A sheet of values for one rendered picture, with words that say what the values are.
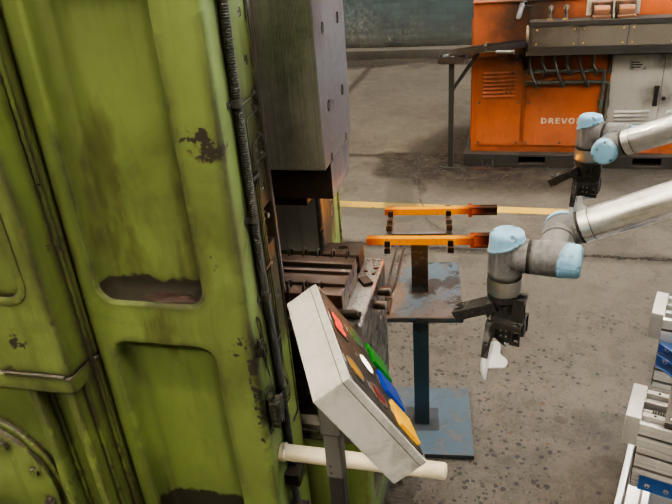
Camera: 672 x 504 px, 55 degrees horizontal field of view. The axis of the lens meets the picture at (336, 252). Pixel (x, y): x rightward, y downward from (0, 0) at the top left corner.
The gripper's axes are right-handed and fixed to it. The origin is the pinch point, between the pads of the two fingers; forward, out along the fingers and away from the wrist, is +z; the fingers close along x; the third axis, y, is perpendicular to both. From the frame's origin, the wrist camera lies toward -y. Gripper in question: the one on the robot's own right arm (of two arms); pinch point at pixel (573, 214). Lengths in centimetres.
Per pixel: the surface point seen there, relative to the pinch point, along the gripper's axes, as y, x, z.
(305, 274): -59, -79, -6
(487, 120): -119, 278, 57
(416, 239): -43, -35, 1
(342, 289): -46, -81, -5
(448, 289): -38, -20, 28
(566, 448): 9, -13, 93
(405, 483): -40, -56, 93
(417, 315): -41, -40, 28
